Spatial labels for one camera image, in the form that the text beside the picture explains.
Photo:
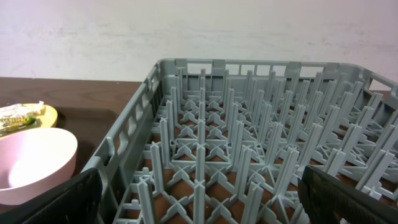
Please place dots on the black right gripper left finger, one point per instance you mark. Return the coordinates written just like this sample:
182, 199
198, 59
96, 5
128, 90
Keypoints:
74, 201

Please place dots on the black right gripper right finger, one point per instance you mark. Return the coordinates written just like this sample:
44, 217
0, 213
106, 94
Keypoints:
326, 199

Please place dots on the pink bowl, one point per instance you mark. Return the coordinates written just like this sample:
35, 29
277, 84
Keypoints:
35, 161

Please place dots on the green pandan cake wrapper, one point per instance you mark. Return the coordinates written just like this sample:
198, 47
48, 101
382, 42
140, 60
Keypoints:
9, 125

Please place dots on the white tissue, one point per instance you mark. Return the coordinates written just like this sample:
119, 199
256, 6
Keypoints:
20, 110

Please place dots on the grey plastic dishwasher rack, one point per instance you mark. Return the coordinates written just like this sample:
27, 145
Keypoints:
226, 141

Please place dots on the yellow plate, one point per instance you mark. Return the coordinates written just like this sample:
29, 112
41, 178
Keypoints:
48, 119

